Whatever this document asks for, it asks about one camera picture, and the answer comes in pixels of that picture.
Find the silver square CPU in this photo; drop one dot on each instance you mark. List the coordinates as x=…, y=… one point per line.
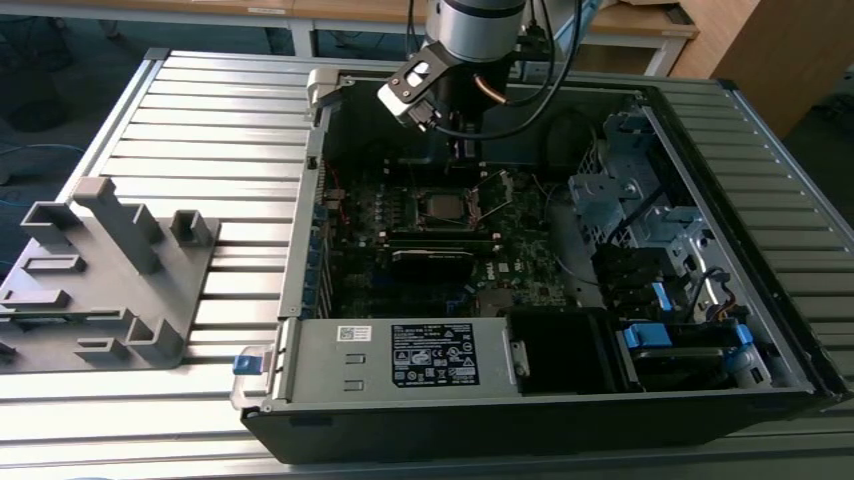
x=449, y=205

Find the black CPU socket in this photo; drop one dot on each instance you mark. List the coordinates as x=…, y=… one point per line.
x=421, y=212

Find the black RAM slot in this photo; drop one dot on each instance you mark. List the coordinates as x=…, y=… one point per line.
x=434, y=234
x=434, y=245

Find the grey case release latch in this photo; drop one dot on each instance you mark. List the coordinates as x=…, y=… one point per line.
x=323, y=82

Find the silver metal drive cage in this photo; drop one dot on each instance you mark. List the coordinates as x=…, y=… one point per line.
x=597, y=192

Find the green motherboard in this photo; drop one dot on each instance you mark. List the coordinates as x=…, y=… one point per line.
x=527, y=240

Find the black graphics card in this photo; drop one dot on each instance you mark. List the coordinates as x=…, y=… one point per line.
x=434, y=275

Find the wooden desk with white legs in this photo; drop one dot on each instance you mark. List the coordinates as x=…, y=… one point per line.
x=661, y=27

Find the grey chipset heatsink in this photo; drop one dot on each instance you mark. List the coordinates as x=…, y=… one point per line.
x=495, y=304

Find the brown wooden cabinet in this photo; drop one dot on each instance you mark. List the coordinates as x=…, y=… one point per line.
x=767, y=50

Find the small blue connector clip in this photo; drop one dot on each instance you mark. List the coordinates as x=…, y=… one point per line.
x=659, y=296

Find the long wooden desk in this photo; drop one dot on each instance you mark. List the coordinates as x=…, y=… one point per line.
x=167, y=5

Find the blue disk carrier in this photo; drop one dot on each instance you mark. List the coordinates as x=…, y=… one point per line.
x=646, y=335

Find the silver power supply unit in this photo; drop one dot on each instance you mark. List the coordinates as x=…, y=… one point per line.
x=320, y=360

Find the blue case tab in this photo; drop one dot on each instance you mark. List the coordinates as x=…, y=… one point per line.
x=244, y=363

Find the black disk drive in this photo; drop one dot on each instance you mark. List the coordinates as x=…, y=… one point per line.
x=677, y=370

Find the grey plastic parts rack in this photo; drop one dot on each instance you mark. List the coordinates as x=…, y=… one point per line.
x=134, y=300

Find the blue plastic bay latch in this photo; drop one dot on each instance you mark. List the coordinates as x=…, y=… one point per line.
x=742, y=345

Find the black open PC case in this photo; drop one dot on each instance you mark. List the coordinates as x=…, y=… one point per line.
x=534, y=430

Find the green RAM stick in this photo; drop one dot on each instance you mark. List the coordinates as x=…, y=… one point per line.
x=67, y=318

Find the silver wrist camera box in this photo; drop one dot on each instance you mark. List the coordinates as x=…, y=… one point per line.
x=410, y=82

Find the pale metal bay bracket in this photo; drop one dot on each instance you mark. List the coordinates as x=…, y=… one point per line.
x=674, y=220

